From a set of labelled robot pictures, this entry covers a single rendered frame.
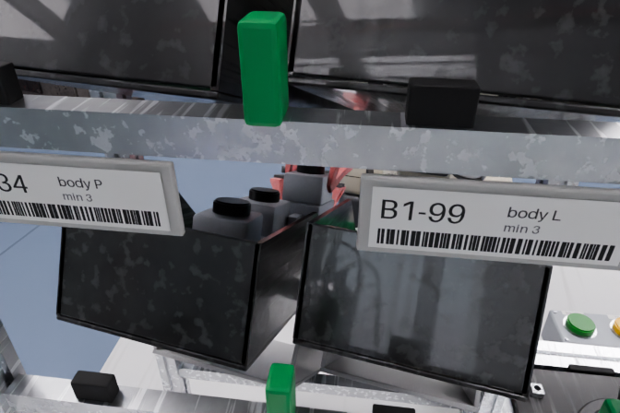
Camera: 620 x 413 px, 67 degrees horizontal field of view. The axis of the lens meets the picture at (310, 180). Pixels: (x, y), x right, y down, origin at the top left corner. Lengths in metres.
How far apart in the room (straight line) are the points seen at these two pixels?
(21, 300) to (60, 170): 2.35
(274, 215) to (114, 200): 0.27
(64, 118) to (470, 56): 0.14
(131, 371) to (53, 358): 1.32
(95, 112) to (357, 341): 0.19
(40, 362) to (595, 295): 1.90
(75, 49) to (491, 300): 0.23
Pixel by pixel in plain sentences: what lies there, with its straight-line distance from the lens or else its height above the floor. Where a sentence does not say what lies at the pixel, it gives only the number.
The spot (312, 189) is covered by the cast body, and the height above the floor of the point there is 1.28.
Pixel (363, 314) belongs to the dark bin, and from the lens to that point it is 0.28.
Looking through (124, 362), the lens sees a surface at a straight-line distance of 0.91.
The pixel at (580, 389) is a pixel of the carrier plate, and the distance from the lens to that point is 0.78.
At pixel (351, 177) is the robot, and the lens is 1.54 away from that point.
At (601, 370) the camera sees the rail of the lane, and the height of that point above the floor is 0.97.
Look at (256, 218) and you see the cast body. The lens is 0.37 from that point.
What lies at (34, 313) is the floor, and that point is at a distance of 2.42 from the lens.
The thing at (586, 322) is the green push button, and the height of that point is 0.97.
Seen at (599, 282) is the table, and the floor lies 0.86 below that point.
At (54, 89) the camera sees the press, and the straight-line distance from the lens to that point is 4.42.
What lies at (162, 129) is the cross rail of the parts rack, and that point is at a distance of 0.16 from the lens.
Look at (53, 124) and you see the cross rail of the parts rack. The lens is 0.18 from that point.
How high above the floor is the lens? 1.53
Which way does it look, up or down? 31 degrees down
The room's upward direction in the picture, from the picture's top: straight up
